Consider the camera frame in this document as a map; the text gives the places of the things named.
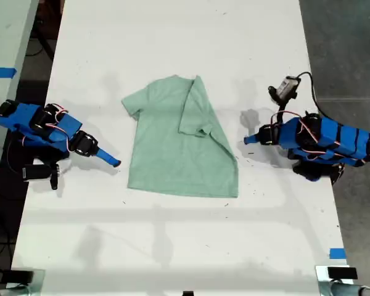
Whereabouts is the pale green T-shirt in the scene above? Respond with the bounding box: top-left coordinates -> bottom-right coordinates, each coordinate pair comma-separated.
121,74 -> 240,199

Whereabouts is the short blue tape strip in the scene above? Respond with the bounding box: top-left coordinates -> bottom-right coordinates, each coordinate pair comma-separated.
329,247 -> 347,260

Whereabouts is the curved black camera stalk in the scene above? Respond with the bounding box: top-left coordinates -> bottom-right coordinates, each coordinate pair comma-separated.
271,98 -> 294,125

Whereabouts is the short black camera stalk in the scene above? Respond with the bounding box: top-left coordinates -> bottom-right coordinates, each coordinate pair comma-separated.
49,164 -> 60,191

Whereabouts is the black camera box white label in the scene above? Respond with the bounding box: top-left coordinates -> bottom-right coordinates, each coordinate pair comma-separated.
267,76 -> 302,103

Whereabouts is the black camera cable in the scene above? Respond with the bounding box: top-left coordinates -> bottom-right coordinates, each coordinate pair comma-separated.
295,71 -> 320,115

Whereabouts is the silver metal bracket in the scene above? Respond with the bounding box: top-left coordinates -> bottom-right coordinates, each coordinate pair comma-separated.
0,268 -> 46,296
314,265 -> 370,296

